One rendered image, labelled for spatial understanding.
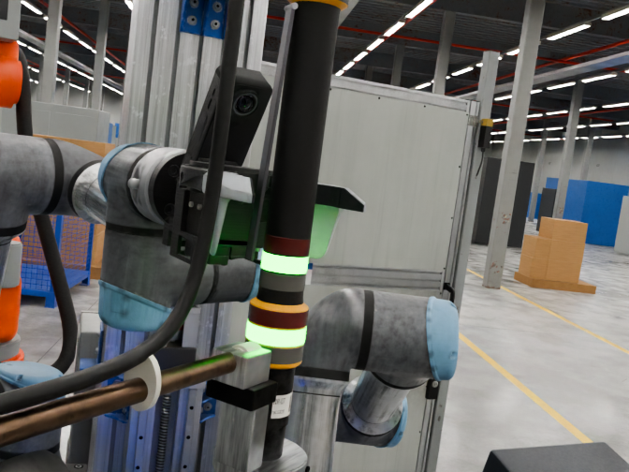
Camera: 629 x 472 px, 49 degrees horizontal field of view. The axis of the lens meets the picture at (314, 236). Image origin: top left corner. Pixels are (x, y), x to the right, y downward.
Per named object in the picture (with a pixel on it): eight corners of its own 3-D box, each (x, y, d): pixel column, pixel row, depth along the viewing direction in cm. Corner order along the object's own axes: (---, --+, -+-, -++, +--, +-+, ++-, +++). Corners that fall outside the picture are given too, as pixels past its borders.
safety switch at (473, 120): (466, 175, 268) (475, 114, 266) (460, 174, 272) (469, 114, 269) (485, 178, 272) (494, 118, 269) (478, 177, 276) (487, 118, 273)
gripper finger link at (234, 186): (245, 270, 45) (230, 248, 54) (256, 180, 45) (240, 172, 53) (197, 265, 44) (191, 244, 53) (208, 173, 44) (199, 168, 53)
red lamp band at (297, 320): (285, 332, 48) (287, 315, 47) (235, 318, 50) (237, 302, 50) (317, 324, 51) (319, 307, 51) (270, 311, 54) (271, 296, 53)
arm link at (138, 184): (206, 152, 70) (127, 141, 65) (226, 154, 66) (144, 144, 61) (197, 225, 71) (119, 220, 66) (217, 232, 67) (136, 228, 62)
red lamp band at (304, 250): (293, 257, 48) (295, 240, 48) (254, 249, 49) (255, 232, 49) (317, 255, 51) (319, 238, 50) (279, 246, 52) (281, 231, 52)
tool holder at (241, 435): (255, 510, 45) (272, 366, 44) (173, 475, 49) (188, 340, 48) (323, 467, 53) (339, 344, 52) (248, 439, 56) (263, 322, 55)
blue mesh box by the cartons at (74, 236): (-40, 297, 649) (-33, 194, 639) (11, 275, 774) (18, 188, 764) (54, 308, 655) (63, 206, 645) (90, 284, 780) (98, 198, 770)
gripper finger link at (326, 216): (374, 269, 53) (279, 248, 58) (386, 192, 52) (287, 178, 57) (354, 272, 50) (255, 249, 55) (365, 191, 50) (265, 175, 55)
